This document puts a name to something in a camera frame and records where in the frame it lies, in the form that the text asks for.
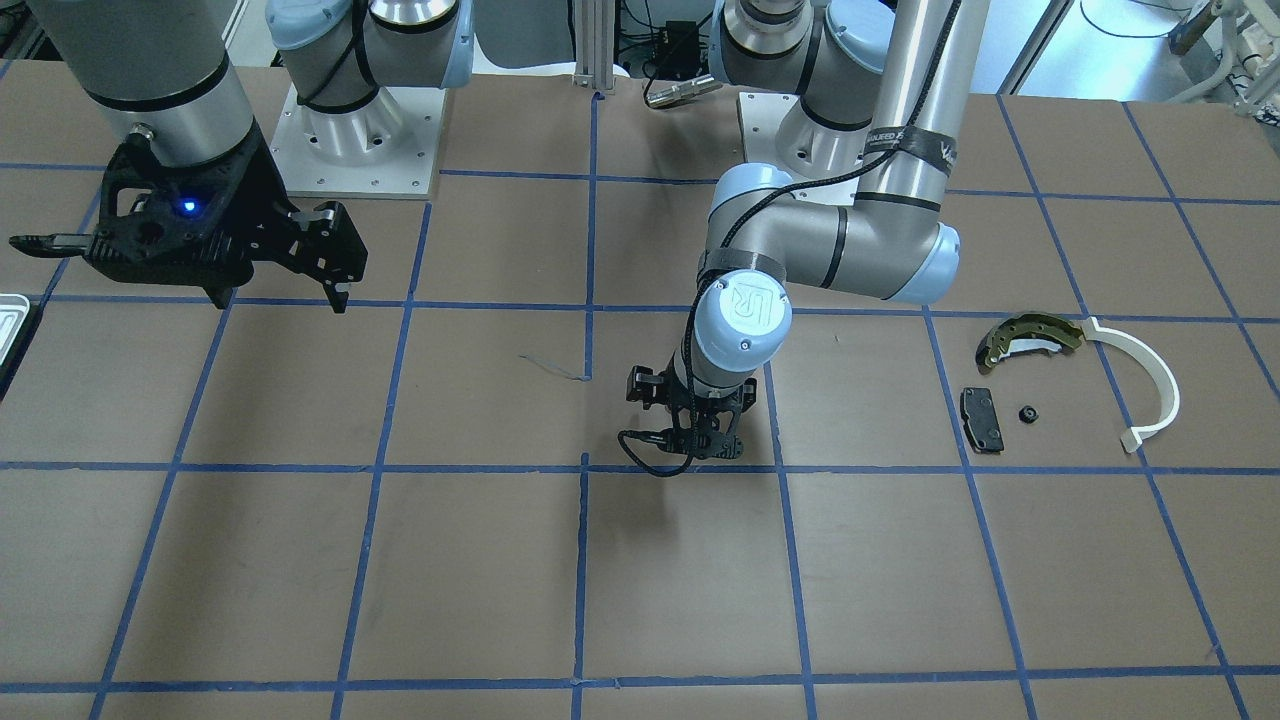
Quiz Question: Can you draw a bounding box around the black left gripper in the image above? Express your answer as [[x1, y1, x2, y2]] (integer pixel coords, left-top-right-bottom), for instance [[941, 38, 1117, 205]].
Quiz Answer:
[[627, 366, 756, 460]]

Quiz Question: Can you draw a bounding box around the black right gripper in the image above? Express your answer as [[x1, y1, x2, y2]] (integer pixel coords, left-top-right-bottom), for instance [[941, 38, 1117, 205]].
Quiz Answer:
[[83, 135, 369, 314]]

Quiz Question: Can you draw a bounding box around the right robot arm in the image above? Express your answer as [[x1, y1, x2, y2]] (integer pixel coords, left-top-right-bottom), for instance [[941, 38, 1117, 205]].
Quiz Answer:
[[10, 1, 475, 313]]

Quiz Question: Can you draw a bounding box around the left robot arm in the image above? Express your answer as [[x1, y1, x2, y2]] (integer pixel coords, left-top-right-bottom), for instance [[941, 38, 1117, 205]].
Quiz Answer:
[[617, 1, 989, 461]]

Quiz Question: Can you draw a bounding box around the black brake pad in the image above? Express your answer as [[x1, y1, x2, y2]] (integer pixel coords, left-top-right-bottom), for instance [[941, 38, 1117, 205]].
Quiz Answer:
[[960, 386, 1005, 454]]

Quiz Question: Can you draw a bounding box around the olive brake shoe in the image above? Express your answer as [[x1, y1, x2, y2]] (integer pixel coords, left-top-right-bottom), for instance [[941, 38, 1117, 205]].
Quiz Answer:
[[975, 313, 1085, 374]]

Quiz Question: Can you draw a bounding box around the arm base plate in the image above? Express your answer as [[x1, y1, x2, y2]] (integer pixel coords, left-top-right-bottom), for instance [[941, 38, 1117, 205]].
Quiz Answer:
[[739, 91, 870, 182], [270, 87, 448, 200]]

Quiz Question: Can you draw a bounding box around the aluminium frame post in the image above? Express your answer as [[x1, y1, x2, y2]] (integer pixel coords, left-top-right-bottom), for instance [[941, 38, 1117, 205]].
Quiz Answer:
[[571, 0, 616, 94]]

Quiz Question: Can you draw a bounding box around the white curved plastic bracket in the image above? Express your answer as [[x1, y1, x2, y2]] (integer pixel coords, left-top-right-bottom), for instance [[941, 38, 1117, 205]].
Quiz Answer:
[[1082, 316, 1181, 454]]

